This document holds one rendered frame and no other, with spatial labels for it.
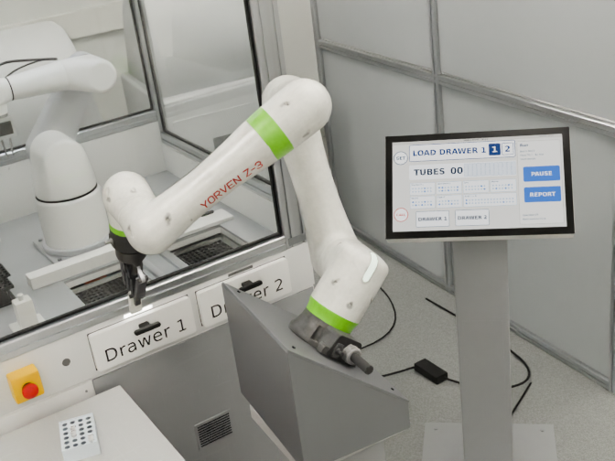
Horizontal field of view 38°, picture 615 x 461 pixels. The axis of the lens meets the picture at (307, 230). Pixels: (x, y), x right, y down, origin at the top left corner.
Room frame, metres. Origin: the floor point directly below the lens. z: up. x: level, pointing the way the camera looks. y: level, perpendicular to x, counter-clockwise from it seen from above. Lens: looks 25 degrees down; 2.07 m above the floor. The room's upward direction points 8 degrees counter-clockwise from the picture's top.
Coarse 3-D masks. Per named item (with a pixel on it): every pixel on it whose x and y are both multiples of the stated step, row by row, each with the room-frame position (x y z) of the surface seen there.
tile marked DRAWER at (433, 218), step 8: (416, 216) 2.28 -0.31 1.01; (424, 216) 2.28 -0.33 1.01; (432, 216) 2.27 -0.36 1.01; (440, 216) 2.27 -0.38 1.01; (448, 216) 2.26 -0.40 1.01; (416, 224) 2.27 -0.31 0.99; (424, 224) 2.26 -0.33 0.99; (432, 224) 2.26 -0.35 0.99; (440, 224) 2.25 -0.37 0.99; (448, 224) 2.25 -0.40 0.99
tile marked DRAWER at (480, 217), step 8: (456, 216) 2.26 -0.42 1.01; (464, 216) 2.25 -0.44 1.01; (472, 216) 2.24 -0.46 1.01; (480, 216) 2.24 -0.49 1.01; (488, 216) 2.23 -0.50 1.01; (456, 224) 2.24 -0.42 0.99; (464, 224) 2.24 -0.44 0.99; (472, 224) 2.23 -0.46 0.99; (480, 224) 2.22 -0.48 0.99; (488, 224) 2.22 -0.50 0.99
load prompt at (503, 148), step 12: (432, 144) 2.41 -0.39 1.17; (444, 144) 2.40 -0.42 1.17; (456, 144) 2.39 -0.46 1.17; (468, 144) 2.38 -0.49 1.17; (480, 144) 2.37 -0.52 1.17; (492, 144) 2.36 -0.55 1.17; (504, 144) 2.35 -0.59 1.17; (420, 156) 2.39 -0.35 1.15; (432, 156) 2.38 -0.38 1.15; (444, 156) 2.37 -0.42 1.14; (456, 156) 2.37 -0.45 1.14; (468, 156) 2.36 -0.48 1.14; (480, 156) 2.35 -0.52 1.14; (492, 156) 2.34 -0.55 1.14; (504, 156) 2.33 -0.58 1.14
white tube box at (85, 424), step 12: (72, 420) 1.83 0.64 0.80; (84, 420) 1.82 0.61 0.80; (60, 432) 1.78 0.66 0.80; (84, 432) 1.77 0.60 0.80; (96, 432) 1.79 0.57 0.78; (60, 444) 1.73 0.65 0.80; (72, 444) 1.73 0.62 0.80; (84, 444) 1.72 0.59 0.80; (96, 444) 1.72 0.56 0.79; (72, 456) 1.71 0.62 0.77; (84, 456) 1.71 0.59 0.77
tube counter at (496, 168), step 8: (456, 168) 2.34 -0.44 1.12; (464, 168) 2.34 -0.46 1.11; (472, 168) 2.33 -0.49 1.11; (480, 168) 2.33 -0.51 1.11; (488, 168) 2.32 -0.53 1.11; (496, 168) 2.31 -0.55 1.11; (504, 168) 2.31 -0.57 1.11; (512, 168) 2.30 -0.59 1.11; (456, 176) 2.33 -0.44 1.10; (464, 176) 2.32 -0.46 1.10; (472, 176) 2.32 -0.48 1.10; (480, 176) 2.31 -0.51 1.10; (488, 176) 2.31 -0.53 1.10; (496, 176) 2.30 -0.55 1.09
